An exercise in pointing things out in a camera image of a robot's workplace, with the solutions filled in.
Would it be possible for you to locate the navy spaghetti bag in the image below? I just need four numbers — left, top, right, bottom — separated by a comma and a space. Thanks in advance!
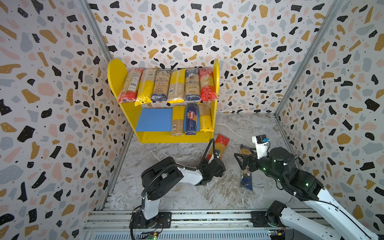
239, 144, 254, 191

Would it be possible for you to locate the yellow spaghetti bag with text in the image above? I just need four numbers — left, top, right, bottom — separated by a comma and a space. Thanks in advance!
198, 103, 214, 133

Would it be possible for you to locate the blue Barilla spaghetti bag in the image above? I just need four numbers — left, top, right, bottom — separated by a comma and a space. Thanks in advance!
185, 103, 198, 136

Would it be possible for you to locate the blue white spaghetti bag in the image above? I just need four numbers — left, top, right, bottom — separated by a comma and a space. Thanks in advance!
185, 68, 201, 101

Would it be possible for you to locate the yellow top spaghetti bag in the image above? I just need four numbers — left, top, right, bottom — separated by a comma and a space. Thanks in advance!
167, 69, 186, 104

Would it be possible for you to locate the dark blue spaghetti bag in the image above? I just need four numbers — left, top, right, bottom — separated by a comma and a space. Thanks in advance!
151, 69, 172, 103

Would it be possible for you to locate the long yellow spaghetti bag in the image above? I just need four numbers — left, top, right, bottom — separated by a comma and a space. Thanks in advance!
135, 69, 157, 106

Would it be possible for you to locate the red label spaghetti bag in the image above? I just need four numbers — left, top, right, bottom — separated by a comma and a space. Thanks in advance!
118, 68, 144, 104

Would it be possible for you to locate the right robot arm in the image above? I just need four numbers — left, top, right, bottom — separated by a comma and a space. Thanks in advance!
234, 147, 383, 240

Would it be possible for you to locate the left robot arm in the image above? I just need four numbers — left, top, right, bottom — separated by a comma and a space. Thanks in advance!
141, 157, 226, 221

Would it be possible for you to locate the yellow shelf unit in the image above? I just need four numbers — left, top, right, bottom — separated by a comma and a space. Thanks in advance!
107, 59, 214, 144

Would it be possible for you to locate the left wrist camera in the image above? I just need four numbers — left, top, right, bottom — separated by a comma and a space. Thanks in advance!
212, 150, 221, 159

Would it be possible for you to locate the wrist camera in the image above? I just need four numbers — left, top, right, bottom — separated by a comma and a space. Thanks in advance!
212, 150, 221, 159
252, 134, 270, 159

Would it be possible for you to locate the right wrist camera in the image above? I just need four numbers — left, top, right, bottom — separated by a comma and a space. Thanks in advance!
252, 134, 270, 159

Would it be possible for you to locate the black corrugated cable conduit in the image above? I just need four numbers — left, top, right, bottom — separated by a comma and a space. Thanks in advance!
130, 138, 216, 240

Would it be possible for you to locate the metal base rail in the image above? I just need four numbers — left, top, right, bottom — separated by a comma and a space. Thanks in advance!
82, 209, 338, 240

